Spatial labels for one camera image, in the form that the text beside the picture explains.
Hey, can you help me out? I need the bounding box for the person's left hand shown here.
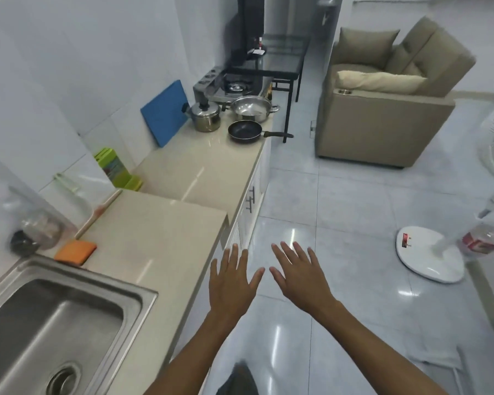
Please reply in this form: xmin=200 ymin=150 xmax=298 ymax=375
xmin=209 ymin=244 xmax=266 ymax=322

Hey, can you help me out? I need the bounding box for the person's right hand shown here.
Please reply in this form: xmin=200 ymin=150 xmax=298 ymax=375
xmin=269 ymin=241 xmax=339 ymax=318

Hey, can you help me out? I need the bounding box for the person's left forearm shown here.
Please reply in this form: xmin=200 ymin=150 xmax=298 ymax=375
xmin=143 ymin=310 xmax=249 ymax=395

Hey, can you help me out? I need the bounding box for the person's right forearm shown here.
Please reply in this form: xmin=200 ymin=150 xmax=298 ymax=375
xmin=318 ymin=300 xmax=450 ymax=395

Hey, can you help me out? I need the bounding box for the white kitchen cabinet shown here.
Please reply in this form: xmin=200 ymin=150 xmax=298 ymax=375
xmin=165 ymin=119 xmax=273 ymax=395

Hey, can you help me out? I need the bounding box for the white standing fan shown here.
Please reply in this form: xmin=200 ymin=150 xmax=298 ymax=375
xmin=395 ymin=97 xmax=494 ymax=284

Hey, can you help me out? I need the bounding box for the black frying pan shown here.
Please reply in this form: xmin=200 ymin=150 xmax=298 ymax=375
xmin=228 ymin=120 xmax=294 ymax=144

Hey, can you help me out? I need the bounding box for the orange sponge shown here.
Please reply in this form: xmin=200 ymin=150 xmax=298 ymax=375
xmin=54 ymin=240 xmax=98 ymax=267

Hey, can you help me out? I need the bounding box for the green knife block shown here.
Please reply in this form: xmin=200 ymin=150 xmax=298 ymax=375
xmin=94 ymin=147 xmax=144 ymax=192

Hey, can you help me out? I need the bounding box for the steel pot with lid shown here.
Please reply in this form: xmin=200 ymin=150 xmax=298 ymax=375
xmin=182 ymin=97 xmax=226 ymax=133

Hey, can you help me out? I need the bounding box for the steel wok pan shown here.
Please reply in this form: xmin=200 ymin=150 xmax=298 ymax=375
xmin=223 ymin=95 xmax=280 ymax=123

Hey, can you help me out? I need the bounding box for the white floor cloth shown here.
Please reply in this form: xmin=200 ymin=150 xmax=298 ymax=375
xmin=403 ymin=343 xmax=468 ymax=395

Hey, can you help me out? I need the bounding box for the blue cutting board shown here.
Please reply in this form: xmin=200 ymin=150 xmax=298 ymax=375
xmin=140 ymin=80 xmax=190 ymax=148

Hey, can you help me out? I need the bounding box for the stainless steel sink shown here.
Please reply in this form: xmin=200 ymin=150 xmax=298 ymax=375
xmin=0 ymin=254 xmax=159 ymax=395

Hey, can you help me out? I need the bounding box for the beige armchair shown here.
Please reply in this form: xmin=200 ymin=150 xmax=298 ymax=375
xmin=315 ymin=16 xmax=477 ymax=169

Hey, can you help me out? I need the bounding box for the plastic bottle with red label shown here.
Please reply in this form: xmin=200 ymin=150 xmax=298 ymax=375
xmin=460 ymin=218 xmax=494 ymax=259

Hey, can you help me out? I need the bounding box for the steel gas stove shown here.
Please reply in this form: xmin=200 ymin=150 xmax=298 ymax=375
xmin=193 ymin=66 xmax=274 ymax=106

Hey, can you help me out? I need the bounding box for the cream pillow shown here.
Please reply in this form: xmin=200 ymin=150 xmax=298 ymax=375
xmin=336 ymin=70 xmax=428 ymax=95

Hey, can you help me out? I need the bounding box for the black glass top table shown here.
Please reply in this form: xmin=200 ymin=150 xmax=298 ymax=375
xmin=226 ymin=33 xmax=313 ymax=143

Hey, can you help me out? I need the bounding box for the small red and black bottle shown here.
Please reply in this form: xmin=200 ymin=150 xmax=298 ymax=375
xmin=247 ymin=36 xmax=268 ymax=59

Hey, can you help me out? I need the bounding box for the brown cushion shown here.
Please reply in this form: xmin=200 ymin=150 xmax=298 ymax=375
xmin=332 ymin=27 xmax=401 ymax=74

